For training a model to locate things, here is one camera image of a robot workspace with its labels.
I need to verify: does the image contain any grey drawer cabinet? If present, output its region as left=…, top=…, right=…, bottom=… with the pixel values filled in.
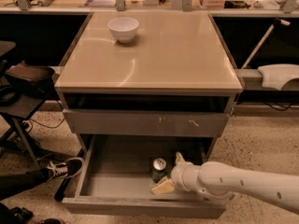
left=55, top=10, right=242, bottom=153

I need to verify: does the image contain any black cable on floor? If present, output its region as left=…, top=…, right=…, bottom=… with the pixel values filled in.
left=27, top=100, right=66, bottom=130

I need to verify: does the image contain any person's leg in black trousers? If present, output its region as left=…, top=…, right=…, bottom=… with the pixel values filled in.
left=0, top=170, right=49, bottom=200

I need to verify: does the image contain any white ceramic bowl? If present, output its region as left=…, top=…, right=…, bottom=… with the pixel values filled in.
left=107, top=17, right=139, bottom=43

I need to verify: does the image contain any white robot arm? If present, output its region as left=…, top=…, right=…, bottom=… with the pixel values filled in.
left=150, top=152, right=299, bottom=214

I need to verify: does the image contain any closed grey upper drawer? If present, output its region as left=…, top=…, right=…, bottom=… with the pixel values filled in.
left=64, top=109, right=229, bottom=137

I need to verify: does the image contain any black folding side table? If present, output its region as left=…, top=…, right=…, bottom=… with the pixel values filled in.
left=0, top=40, right=76, bottom=166

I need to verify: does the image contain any black and white sneaker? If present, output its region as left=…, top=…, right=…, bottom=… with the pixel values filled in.
left=46, top=158, right=84, bottom=181

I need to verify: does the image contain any white curved device on ledge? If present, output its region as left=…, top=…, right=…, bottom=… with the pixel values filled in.
left=258, top=63, right=299, bottom=91

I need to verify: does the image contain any green soda can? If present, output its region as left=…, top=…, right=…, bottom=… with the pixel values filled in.
left=152, top=158, right=167, bottom=183

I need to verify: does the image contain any dark brown bag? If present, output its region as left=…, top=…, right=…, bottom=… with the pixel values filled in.
left=4, top=63, right=55, bottom=98

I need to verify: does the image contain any open grey lower drawer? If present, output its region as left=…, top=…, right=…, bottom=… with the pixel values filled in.
left=63, top=135, right=226, bottom=219

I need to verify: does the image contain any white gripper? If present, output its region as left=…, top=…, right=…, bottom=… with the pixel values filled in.
left=150, top=152, right=202, bottom=195

